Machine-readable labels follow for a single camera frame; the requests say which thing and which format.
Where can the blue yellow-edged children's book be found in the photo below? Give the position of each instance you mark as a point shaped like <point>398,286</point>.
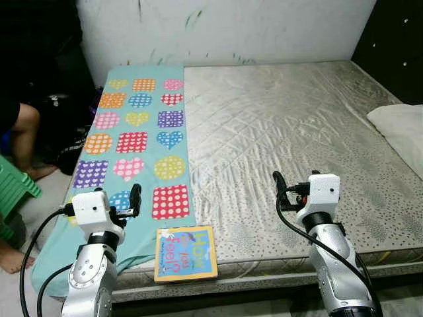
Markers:
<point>185,254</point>

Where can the white pillow with grey lettering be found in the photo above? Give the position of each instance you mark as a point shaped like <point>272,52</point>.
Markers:
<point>403,132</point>

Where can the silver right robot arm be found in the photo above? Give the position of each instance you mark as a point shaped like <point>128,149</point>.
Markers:
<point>337,264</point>

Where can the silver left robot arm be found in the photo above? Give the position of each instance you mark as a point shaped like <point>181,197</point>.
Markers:
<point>92,277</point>

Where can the beige quilted mattress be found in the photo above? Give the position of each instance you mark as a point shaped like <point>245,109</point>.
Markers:
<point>284,132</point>

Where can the teal blanket with colourful shapes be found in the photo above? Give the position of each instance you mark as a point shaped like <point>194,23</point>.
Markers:
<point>149,105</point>

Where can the grey bed base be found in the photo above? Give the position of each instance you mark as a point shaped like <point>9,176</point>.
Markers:
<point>264,287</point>

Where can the green plastic stool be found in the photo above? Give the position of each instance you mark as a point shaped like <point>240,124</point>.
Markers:
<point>16,188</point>

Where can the seated person in black shorts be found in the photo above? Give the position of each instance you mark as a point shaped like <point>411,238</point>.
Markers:
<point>26,132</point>

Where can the black tufted headboard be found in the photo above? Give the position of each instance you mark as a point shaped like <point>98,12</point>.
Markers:
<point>390,46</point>

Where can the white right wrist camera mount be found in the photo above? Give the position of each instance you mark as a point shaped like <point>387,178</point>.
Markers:
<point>320,195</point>

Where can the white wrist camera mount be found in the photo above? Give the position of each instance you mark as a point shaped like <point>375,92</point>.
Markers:
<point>89,208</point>
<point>320,195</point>

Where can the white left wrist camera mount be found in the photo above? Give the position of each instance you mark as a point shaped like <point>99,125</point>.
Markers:
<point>89,208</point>

